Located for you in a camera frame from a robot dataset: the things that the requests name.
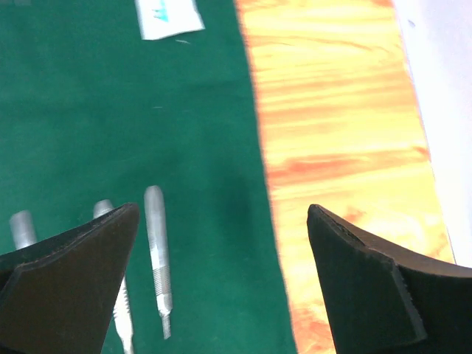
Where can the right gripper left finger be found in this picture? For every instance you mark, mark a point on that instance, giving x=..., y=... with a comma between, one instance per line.
x=58, y=294

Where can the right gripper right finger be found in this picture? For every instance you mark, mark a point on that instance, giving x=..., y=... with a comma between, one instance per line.
x=383, y=298

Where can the dark green surgical cloth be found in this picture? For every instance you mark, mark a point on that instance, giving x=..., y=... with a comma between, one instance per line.
x=90, y=111

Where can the blue suture packet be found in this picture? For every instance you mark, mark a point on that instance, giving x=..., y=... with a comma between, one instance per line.
x=160, y=19

